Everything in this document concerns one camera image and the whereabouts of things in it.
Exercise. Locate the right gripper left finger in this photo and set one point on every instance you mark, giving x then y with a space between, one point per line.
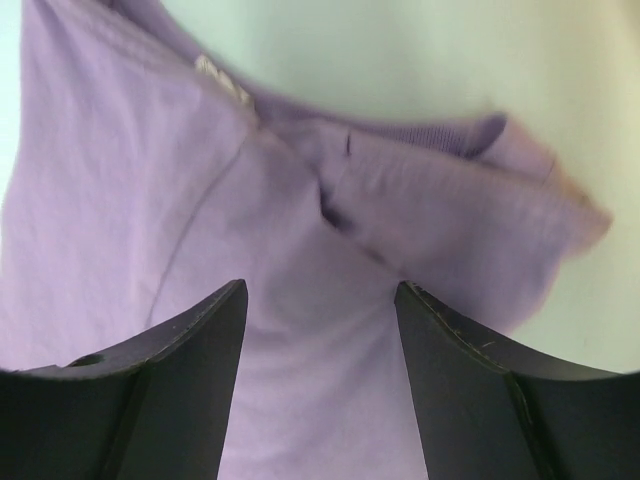
153 407

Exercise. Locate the purple t shirt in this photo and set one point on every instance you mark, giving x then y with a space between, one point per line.
146 178

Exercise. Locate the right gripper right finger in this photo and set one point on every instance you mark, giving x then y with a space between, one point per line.
488 407

